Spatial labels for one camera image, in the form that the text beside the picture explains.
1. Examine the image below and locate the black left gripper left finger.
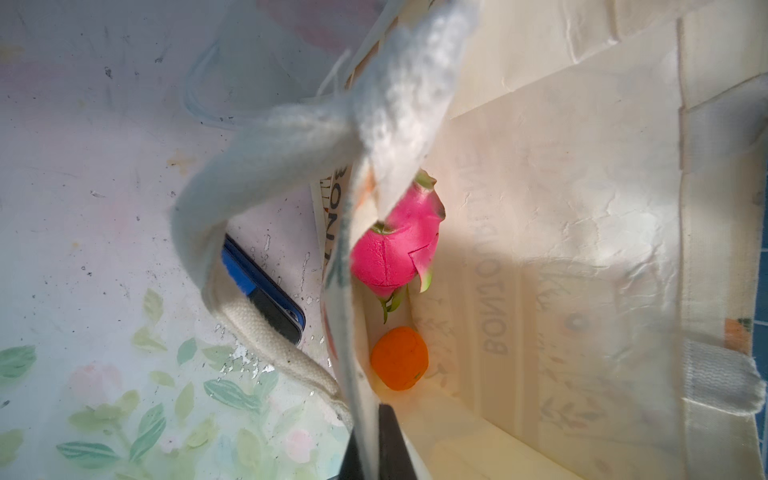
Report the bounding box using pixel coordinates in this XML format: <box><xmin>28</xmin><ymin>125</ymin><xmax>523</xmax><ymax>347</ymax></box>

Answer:
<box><xmin>337</xmin><ymin>429</ymin><xmax>365</xmax><ymax>480</ymax></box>

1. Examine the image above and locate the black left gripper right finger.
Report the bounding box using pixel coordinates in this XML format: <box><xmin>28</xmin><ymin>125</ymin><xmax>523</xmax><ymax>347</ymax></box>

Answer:
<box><xmin>378</xmin><ymin>404</ymin><xmax>417</xmax><ymax>480</ymax></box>

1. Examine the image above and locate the orange tangerine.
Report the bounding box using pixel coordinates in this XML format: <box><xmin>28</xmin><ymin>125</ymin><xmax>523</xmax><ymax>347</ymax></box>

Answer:
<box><xmin>370</xmin><ymin>326</ymin><xmax>429</xmax><ymax>391</ymax></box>

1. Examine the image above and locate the pink dragon fruit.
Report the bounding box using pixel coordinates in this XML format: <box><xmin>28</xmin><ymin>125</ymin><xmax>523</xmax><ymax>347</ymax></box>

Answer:
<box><xmin>351</xmin><ymin>170</ymin><xmax>446</xmax><ymax>321</ymax></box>

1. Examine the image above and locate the cream floral tote bag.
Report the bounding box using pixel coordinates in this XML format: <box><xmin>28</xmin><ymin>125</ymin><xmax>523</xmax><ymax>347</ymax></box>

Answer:
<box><xmin>171</xmin><ymin>1</ymin><xmax>767</xmax><ymax>479</ymax></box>

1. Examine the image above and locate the blue stapler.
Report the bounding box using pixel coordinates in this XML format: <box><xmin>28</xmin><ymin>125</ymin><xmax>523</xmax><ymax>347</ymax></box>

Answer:
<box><xmin>221</xmin><ymin>235</ymin><xmax>306</xmax><ymax>346</ymax></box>

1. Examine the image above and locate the floral table mat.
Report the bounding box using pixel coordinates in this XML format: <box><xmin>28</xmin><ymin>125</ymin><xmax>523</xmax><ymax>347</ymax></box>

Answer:
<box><xmin>0</xmin><ymin>281</ymin><xmax>355</xmax><ymax>480</ymax></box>

